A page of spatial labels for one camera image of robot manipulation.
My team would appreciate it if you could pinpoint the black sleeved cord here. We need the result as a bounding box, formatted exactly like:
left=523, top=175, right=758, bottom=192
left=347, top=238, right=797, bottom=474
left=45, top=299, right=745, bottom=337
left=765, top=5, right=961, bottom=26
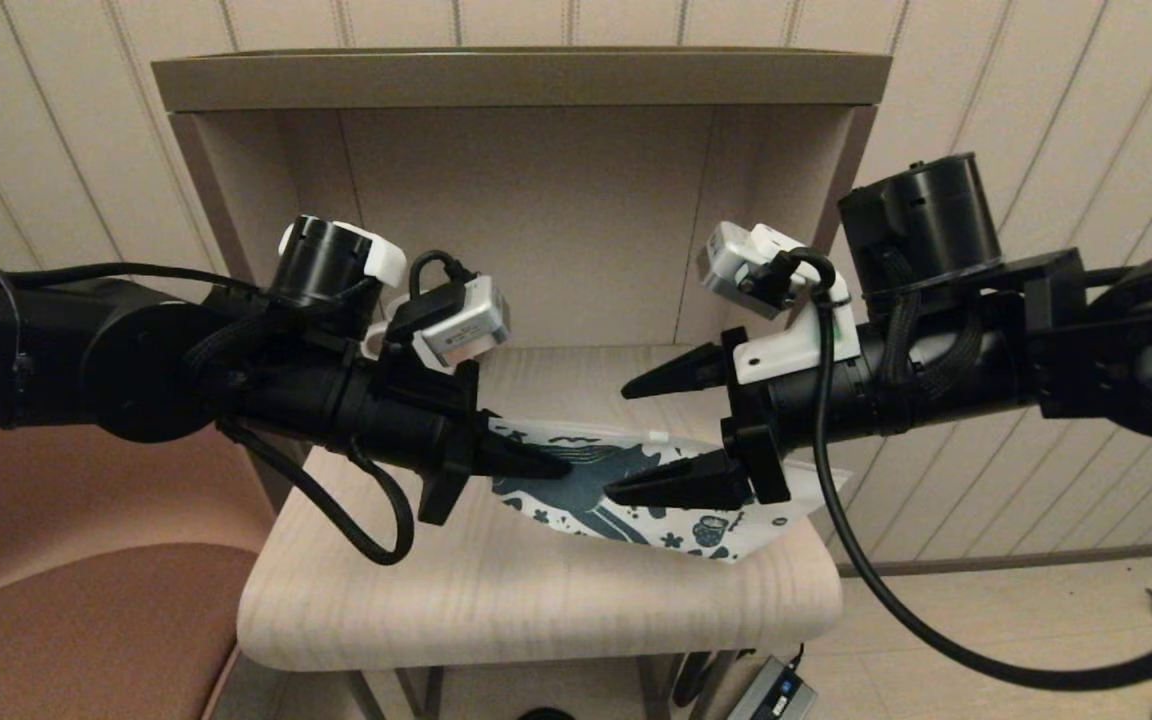
left=672, top=650, right=715, bottom=708

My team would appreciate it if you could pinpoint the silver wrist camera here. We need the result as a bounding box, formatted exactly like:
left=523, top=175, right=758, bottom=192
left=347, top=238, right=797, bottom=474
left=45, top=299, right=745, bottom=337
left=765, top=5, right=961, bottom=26
left=698, top=222, right=837, bottom=321
left=386, top=250, right=512, bottom=376

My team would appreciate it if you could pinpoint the brown baseboard strip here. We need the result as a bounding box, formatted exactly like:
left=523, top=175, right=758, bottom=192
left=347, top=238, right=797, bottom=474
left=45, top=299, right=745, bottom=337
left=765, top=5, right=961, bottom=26
left=836, top=538, right=1152, bottom=580

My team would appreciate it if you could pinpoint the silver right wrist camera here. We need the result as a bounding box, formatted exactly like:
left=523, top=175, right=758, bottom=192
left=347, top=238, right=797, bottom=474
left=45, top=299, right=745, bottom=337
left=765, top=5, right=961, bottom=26
left=698, top=222, right=837, bottom=321

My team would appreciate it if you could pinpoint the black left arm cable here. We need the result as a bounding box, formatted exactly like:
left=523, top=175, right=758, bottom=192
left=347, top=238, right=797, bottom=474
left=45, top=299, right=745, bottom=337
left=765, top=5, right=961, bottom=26
left=216, top=420, right=415, bottom=566

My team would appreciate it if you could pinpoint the grey power adapter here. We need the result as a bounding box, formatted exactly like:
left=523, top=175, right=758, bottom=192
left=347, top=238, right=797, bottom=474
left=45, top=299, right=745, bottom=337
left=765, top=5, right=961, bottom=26
left=726, top=655, right=817, bottom=720

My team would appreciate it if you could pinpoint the white right camera bracket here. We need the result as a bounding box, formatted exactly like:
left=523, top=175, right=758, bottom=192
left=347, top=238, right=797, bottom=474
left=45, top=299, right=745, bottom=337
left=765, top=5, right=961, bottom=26
left=734, top=290, right=862, bottom=386

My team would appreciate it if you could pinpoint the white pouch with horse print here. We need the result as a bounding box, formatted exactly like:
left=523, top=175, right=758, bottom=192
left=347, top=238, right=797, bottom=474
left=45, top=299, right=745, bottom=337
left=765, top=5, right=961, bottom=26
left=486, top=415, right=852, bottom=564

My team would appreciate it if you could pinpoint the light wood shelf cabinet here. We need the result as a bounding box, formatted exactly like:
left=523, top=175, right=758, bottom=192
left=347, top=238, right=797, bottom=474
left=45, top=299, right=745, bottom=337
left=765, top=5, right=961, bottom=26
left=151, top=48, right=892, bottom=720

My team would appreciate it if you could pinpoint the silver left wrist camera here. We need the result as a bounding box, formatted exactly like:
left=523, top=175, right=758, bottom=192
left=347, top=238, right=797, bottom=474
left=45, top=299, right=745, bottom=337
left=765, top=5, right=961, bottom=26
left=386, top=250, right=512, bottom=376

